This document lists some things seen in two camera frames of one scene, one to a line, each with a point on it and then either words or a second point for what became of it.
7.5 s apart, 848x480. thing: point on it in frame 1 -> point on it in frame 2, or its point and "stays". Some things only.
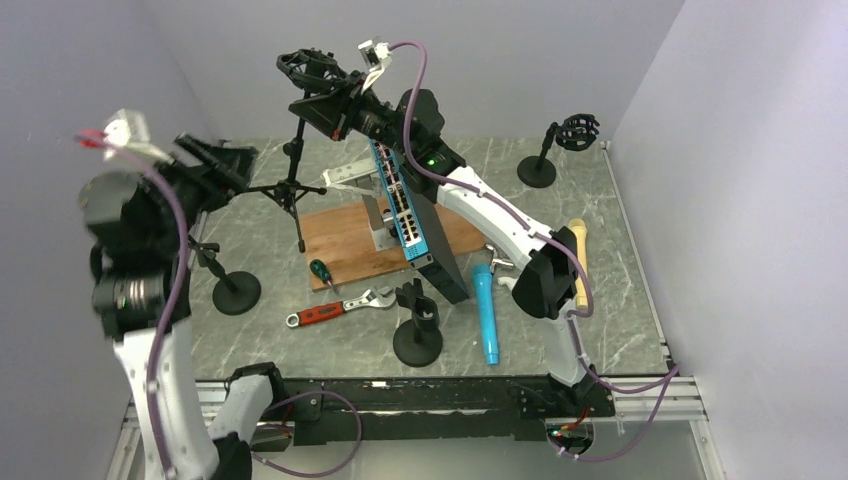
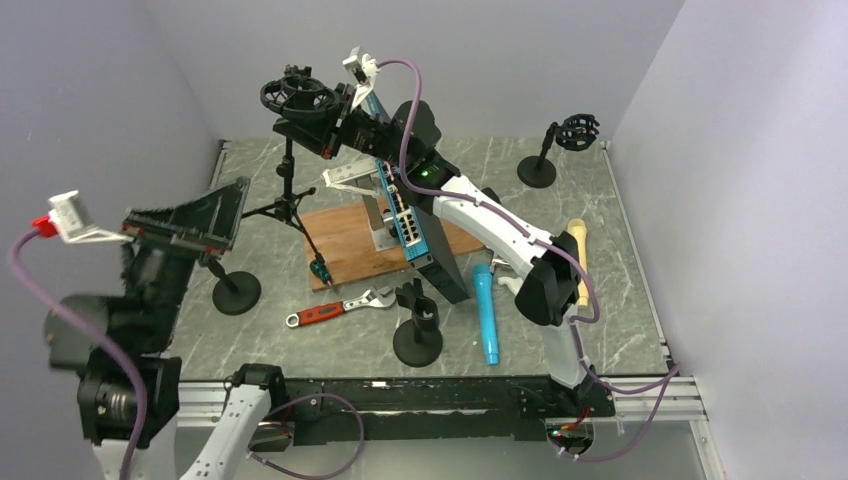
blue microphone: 485,300 stays
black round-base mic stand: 238,292 stays
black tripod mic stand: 304,69 -> 296,91
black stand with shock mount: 577,132 stays
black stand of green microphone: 417,343 stays
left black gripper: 225,169 -> 205,224
